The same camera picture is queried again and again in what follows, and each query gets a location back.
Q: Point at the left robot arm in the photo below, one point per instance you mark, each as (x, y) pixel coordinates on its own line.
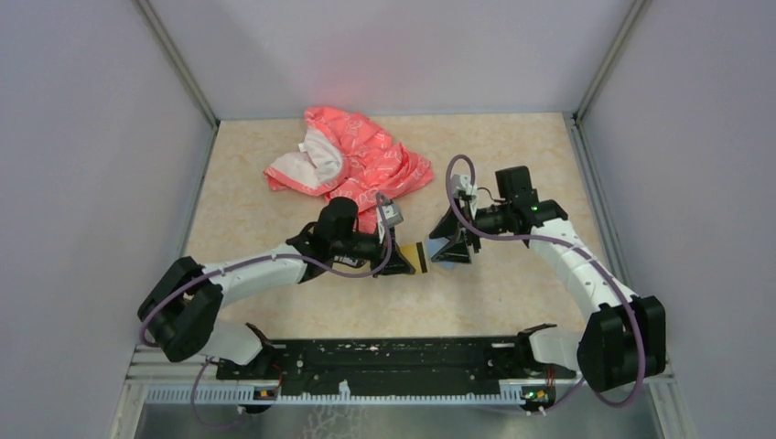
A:
(181, 313)

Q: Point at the white slotted cable duct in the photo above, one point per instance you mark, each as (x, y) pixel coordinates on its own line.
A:
(249, 395)

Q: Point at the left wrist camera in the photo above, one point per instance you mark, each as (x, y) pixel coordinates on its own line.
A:
(388, 216)

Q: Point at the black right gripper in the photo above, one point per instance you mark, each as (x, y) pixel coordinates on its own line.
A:
(456, 251)

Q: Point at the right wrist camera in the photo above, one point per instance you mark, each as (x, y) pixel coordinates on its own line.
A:
(465, 191)

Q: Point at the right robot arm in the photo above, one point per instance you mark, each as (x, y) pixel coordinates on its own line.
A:
(624, 340)

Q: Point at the pink patterned cloth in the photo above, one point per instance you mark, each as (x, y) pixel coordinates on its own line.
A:
(346, 154)

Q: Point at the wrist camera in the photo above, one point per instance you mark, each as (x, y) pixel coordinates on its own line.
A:
(465, 191)
(388, 216)

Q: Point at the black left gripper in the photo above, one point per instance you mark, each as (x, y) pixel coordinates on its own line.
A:
(396, 264)

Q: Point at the beige blue card holder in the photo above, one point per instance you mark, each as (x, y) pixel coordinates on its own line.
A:
(448, 254)

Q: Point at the gold black-stripe credit card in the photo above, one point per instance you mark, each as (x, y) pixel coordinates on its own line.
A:
(415, 255)

